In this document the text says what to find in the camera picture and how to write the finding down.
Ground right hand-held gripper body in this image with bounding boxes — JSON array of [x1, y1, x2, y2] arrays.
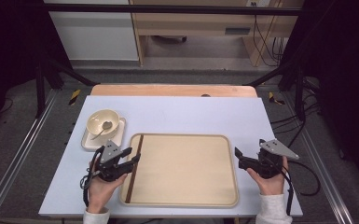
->
[[256, 138, 300, 180]]

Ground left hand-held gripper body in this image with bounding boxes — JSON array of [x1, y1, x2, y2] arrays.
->
[[97, 139, 129, 183]]

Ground small beige square plate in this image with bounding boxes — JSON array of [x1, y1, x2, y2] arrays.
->
[[81, 116, 127, 152]]

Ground metal spoon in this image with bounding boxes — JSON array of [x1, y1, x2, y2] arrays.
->
[[90, 120, 114, 141]]

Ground beige bowl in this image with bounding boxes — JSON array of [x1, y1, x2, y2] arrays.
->
[[86, 108, 120, 139]]

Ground large beige tray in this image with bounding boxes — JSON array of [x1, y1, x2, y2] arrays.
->
[[118, 133, 240, 208]]

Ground person's right hand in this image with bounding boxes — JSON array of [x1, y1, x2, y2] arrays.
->
[[246, 156, 289, 196]]

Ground person's left hand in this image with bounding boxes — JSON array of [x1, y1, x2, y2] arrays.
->
[[87, 158, 129, 215]]

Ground yellow black floor tape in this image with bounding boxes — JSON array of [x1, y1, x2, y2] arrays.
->
[[268, 91, 286, 105], [68, 89, 82, 106]]

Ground black metal stand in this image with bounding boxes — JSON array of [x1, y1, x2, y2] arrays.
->
[[245, 59, 307, 120], [34, 52, 97, 119]]

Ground light wooden table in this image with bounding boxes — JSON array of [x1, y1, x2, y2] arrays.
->
[[90, 83, 258, 98]]

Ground black curtain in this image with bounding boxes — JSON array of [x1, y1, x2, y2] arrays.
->
[[0, 0, 74, 132], [279, 0, 359, 197]]

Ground grey desk label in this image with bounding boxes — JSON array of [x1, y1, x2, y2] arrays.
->
[[224, 27, 252, 35]]

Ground white cabinet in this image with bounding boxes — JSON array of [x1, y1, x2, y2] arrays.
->
[[45, 0, 140, 62]]

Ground wooden desk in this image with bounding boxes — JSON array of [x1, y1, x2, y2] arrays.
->
[[129, 0, 306, 67]]

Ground black floor cables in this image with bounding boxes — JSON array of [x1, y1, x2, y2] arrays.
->
[[269, 77, 321, 147]]

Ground aluminium floor rail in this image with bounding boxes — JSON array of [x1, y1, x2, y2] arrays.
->
[[283, 92, 355, 224], [0, 88, 60, 224]]

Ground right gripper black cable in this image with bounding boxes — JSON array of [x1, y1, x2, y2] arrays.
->
[[279, 160, 322, 217]]

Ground hanging black and yellow cables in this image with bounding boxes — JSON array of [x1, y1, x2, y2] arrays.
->
[[252, 0, 288, 67]]

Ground thin black floor cable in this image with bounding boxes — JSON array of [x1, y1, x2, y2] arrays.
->
[[0, 97, 14, 116]]

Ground white wall socket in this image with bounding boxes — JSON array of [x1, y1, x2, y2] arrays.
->
[[245, 0, 271, 7]]

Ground black horizontal frame bar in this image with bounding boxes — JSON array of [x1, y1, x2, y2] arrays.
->
[[45, 3, 304, 17]]

